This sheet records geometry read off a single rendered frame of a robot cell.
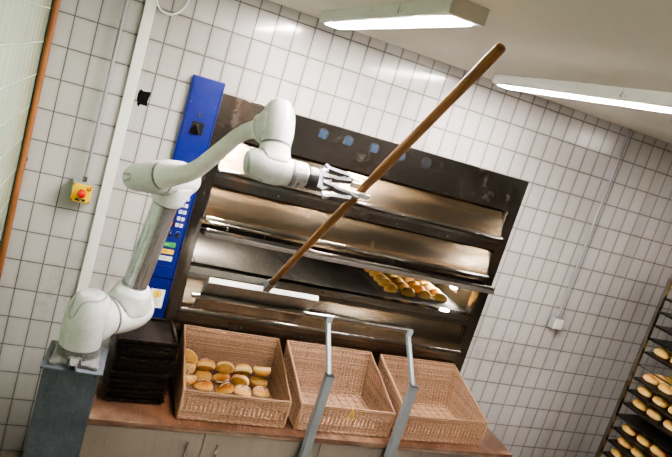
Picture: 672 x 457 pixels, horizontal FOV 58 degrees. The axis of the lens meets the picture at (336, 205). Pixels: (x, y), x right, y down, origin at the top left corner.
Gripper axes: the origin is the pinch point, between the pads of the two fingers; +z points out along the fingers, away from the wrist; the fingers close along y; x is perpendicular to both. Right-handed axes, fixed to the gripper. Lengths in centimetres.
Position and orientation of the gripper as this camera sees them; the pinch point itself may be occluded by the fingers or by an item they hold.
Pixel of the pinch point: (360, 190)
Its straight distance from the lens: 210.3
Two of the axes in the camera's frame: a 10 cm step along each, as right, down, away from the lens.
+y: -0.2, 8.7, -4.9
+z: 9.1, 2.2, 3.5
